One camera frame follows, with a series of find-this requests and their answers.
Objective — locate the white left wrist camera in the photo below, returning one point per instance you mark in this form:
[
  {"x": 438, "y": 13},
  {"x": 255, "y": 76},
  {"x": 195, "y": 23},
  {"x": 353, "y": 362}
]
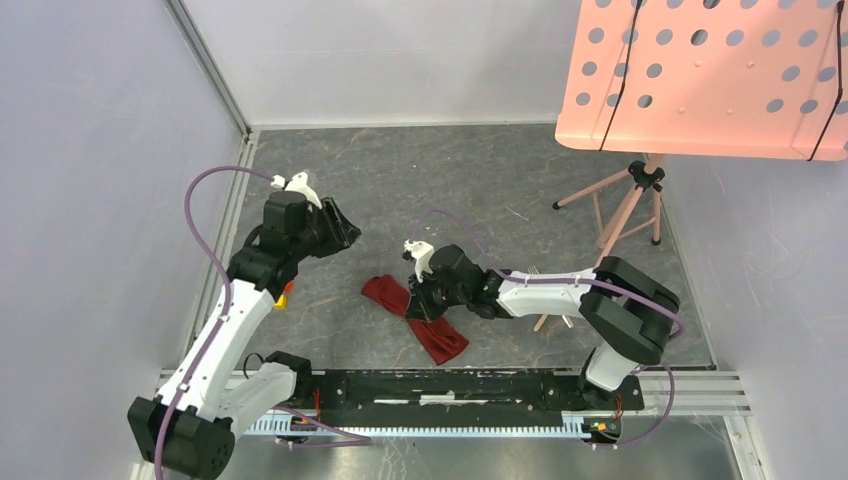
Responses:
[{"x": 299, "y": 183}]

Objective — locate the pink tripod stand legs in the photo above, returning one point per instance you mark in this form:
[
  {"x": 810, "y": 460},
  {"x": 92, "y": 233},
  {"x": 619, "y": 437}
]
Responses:
[{"x": 646, "y": 176}]

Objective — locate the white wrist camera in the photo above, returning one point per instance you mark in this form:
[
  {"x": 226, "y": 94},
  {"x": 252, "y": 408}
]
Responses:
[
  {"x": 299, "y": 183},
  {"x": 419, "y": 253}
]

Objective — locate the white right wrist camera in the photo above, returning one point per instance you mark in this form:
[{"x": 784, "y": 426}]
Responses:
[{"x": 419, "y": 253}]

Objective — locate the aluminium frame rail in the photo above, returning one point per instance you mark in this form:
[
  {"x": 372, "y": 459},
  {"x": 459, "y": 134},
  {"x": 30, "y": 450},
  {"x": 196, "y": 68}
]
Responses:
[{"x": 203, "y": 55}]

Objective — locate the pink perforated stand tray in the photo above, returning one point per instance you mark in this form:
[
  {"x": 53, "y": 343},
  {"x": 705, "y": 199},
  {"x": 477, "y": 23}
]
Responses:
[{"x": 765, "y": 79}]

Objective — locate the dark red cloth napkin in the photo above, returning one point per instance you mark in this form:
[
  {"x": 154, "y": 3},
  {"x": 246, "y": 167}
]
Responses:
[{"x": 438, "y": 338}]

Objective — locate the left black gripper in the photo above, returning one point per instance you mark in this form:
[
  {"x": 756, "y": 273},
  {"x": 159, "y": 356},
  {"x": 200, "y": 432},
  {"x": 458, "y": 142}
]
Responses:
[{"x": 346, "y": 232}]

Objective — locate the wooden handled spoon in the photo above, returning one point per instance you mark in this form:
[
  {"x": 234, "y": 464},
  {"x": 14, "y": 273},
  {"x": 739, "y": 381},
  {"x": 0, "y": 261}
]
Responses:
[{"x": 539, "y": 323}]

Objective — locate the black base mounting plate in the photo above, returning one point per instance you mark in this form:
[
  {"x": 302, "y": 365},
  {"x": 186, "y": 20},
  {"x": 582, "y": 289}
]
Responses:
[{"x": 457, "y": 397}]

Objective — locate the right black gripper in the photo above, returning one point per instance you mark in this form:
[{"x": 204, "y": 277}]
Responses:
[{"x": 419, "y": 306}]

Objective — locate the metal fork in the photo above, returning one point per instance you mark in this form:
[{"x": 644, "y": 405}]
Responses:
[{"x": 532, "y": 269}]

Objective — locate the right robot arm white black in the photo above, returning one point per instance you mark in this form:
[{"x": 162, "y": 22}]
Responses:
[{"x": 634, "y": 315}]

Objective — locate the yellow small cube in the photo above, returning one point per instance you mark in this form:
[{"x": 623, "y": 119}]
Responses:
[{"x": 281, "y": 303}]

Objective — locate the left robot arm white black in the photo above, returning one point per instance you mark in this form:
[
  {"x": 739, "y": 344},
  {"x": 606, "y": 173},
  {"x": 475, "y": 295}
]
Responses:
[{"x": 192, "y": 423}]

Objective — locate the white slotted cable duct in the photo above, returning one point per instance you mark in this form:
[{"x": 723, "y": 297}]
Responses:
[{"x": 278, "y": 424}]

